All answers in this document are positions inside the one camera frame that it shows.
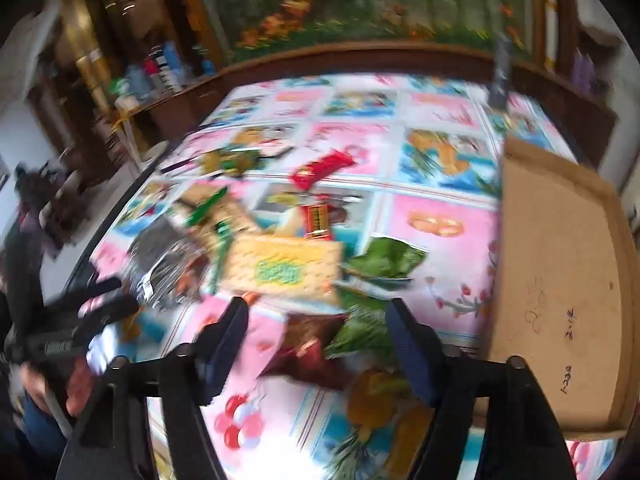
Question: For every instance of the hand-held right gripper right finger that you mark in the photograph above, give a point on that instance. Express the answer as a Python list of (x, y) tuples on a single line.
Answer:
[(412, 355)]

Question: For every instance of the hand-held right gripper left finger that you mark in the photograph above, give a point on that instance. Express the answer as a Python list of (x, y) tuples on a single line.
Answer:
[(227, 355)]

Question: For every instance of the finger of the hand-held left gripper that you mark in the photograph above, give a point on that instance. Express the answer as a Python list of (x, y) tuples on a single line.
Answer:
[(112, 311), (105, 288)]

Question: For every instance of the green leaf snack packet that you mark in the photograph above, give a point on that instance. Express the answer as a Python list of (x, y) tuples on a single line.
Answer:
[(385, 260), (362, 330)]

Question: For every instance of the large silver foil bag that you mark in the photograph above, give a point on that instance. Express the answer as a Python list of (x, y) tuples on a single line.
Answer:
[(160, 265)]

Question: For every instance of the dark red snack packet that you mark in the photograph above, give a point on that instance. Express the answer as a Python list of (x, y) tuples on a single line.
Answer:
[(310, 355)]

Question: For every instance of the long cracker packet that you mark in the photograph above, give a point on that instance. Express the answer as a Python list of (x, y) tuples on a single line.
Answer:
[(280, 272)]

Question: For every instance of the clear cracker packet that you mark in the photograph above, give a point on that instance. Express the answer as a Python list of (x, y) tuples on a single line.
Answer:
[(215, 220)]

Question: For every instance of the cardboard box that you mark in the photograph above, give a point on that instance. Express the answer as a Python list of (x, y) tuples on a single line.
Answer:
[(550, 285)]

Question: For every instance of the green yellow snack packet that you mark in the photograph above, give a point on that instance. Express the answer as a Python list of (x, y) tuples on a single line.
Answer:
[(235, 161)]

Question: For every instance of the person's left hand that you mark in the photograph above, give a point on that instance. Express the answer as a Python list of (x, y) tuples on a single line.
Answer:
[(77, 390)]

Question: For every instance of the printed tablecloth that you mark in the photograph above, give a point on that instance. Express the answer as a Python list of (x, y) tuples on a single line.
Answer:
[(440, 285)]

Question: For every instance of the person's blue trousers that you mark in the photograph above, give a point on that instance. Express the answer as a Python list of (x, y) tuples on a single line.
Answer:
[(35, 430)]

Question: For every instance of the dark carved ornament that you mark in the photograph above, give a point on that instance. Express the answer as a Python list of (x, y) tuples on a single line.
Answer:
[(35, 195)]

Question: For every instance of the red yellow snack packet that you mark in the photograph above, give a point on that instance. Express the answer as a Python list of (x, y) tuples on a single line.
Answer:
[(317, 220)]

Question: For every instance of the red candy packet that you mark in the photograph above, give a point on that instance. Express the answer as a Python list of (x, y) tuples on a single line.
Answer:
[(320, 169)]

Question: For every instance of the cluster of bottles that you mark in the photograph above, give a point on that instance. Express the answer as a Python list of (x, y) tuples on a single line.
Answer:
[(155, 72)]

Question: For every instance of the wooden shelf cabinet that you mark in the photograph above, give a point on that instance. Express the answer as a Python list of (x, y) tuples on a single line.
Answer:
[(90, 60)]

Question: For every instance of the grey flashlight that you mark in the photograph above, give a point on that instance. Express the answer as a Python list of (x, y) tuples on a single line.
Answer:
[(500, 80)]

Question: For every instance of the flower glass panel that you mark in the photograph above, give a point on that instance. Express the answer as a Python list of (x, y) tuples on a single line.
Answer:
[(350, 5)]

